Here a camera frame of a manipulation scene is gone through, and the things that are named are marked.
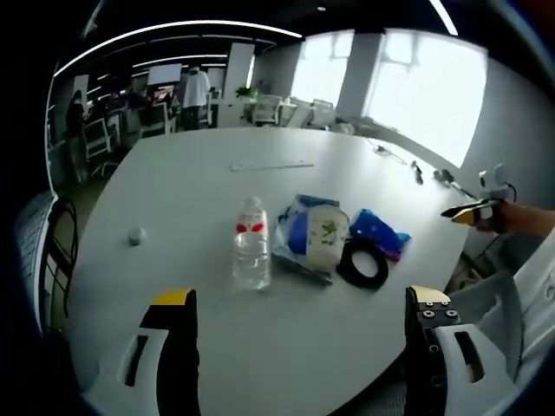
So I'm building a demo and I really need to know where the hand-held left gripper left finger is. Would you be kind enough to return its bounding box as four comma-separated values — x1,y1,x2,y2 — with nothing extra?
97,288,201,416

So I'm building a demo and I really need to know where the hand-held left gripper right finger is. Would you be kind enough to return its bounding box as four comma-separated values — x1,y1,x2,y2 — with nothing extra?
404,284,517,416

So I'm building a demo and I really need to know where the blue snack packet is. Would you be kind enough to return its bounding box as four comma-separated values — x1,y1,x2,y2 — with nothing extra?
348,208,412,263

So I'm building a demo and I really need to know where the black tape roll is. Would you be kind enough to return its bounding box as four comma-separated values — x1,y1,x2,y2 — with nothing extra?
336,239,390,290

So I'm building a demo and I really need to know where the clear plastic water bottle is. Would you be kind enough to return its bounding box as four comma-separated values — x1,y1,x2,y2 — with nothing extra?
231,196,272,292

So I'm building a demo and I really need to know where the white paper cup green print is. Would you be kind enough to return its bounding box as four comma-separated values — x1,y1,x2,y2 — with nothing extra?
304,205,350,272

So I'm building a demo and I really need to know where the blue and white plastic bag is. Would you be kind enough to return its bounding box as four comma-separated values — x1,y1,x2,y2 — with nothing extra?
271,193,344,278

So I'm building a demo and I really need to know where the white ruler strip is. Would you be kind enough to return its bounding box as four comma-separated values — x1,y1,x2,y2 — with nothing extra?
230,160,315,172

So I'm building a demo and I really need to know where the small grey device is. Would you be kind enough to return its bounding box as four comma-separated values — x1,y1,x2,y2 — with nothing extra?
434,169,463,188

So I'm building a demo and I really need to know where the white table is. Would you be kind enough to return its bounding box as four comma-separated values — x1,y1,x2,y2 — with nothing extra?
67,126,474,416

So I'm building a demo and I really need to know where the black metal chair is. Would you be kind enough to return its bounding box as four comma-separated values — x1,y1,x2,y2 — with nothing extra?
45,196,80,320

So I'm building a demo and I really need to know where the white office chair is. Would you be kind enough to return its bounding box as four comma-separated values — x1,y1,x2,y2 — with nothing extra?
82,116,121,164
251,94,282,127

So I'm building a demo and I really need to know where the white display screen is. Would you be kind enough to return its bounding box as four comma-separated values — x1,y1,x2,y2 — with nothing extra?
147,63,184,87

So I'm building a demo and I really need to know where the white cable with plug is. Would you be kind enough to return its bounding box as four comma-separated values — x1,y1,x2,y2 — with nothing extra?
366,138,409,166

